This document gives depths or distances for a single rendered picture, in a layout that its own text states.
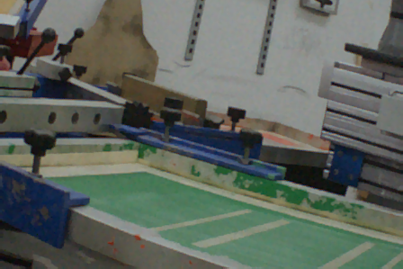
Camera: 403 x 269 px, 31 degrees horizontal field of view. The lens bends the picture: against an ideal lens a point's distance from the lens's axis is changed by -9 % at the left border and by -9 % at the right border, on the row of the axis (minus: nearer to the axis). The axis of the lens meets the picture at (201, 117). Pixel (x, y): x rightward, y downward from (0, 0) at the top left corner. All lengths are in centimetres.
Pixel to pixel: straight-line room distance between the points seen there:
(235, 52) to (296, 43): 44
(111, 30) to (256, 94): 102
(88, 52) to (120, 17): 25
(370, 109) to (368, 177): 16
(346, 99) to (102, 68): 246
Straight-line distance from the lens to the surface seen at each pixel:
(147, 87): 201
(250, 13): 450
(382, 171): 171
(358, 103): 170
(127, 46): 406
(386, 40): 168
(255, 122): 246
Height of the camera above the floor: 119
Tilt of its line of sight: 6 degrees down
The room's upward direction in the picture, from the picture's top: 12 degrees clockwise
